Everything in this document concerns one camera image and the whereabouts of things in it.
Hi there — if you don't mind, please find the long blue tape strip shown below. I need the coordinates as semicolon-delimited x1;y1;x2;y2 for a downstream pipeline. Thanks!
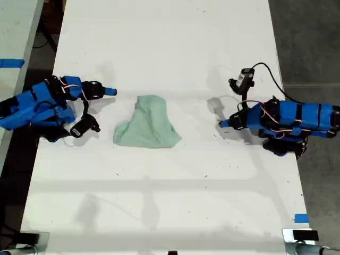
0;58;26;69

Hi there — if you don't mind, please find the black camera cable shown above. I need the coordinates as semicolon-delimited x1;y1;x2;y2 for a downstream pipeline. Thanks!
251;62;302;105

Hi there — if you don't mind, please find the pale green T-shirt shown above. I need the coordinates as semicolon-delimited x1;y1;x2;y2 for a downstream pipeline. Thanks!
113;95;183;149

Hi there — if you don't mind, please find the short blue tape strip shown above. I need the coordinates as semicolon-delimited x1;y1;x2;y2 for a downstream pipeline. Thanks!
294;213;310;224

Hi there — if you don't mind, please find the metal table bracket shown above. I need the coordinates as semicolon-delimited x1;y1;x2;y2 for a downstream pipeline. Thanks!
5;231;50;255
282;228;340;255

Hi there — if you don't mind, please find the white side table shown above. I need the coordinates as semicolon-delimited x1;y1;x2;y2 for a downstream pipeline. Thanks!
0;0;45;166

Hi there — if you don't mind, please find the black floor cable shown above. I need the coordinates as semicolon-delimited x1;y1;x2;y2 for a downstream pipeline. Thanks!
32;15;60;54

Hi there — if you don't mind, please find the small black box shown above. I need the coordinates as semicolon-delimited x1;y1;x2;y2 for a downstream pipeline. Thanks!
292;229;319;242

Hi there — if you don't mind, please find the black camera box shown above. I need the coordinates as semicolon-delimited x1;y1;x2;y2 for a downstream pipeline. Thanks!
70;115;101;139
228;68;257;94

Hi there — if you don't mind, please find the short black camera stalk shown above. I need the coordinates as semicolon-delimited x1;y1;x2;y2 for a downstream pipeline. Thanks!
81;100;91;121
240;90;251;113

